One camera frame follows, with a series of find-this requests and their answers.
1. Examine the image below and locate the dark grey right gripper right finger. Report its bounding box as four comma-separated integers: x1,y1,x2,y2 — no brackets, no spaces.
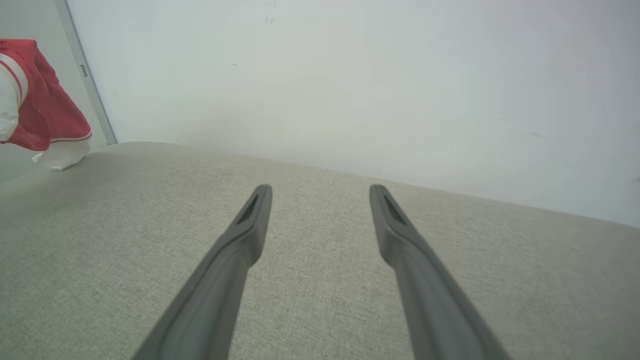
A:
369,184,511,360

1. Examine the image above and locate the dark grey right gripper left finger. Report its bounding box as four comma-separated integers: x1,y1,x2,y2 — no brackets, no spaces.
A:
131,184,273,360

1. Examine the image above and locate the red and white garment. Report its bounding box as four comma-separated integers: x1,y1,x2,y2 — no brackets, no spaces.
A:
0,38,93,172

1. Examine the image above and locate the grey metal frame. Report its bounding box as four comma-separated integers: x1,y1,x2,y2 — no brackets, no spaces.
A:
54,0,118,147

